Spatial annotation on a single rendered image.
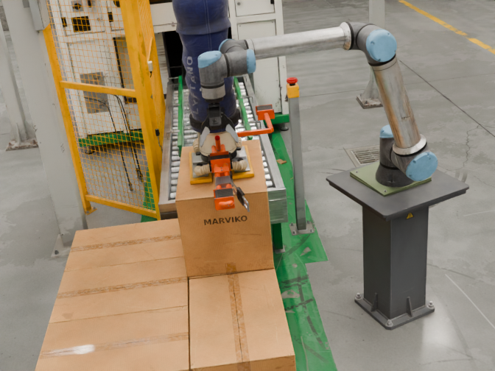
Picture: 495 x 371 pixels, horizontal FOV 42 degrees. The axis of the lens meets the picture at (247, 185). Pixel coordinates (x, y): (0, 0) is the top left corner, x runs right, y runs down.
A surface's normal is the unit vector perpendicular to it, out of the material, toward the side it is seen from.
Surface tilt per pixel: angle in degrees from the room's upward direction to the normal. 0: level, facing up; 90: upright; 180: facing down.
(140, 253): 0
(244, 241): 90
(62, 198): 90
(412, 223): 90
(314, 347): 0
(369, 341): 0
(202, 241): 90
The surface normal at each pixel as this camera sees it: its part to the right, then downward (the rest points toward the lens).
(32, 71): 0.10, 0.43
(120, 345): -0.09, -0.89
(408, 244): 0.44, 0.36
